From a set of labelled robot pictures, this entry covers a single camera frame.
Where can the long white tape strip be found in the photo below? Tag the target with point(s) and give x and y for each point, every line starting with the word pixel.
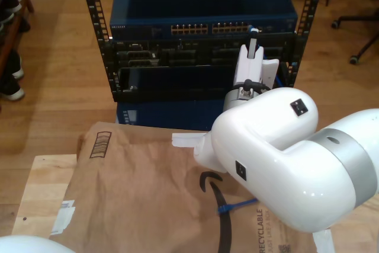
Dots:
pixel 183 140

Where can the plain black shoe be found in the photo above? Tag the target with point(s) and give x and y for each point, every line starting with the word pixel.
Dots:
pixel 24 25

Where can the blue network switch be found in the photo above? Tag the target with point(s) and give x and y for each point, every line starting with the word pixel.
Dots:
pixel 201 1

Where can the black rack shelf tray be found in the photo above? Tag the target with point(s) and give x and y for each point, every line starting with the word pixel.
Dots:
pixel 177 93

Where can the white shipping label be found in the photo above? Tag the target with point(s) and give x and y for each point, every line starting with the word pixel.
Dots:
pixel 63 220

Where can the black rack server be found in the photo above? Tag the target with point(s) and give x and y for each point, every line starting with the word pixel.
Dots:
pixel 192 50

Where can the black rack frame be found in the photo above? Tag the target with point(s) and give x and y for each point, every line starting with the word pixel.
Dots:
pixel 94 13

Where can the blue cabinet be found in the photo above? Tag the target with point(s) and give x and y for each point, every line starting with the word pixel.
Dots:
pixel 177 116

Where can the brown packing paper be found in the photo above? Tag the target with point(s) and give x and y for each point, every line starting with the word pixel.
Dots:
pixel 133 199

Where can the black office chair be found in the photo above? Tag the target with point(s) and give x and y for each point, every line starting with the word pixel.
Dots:
pixel 364 28

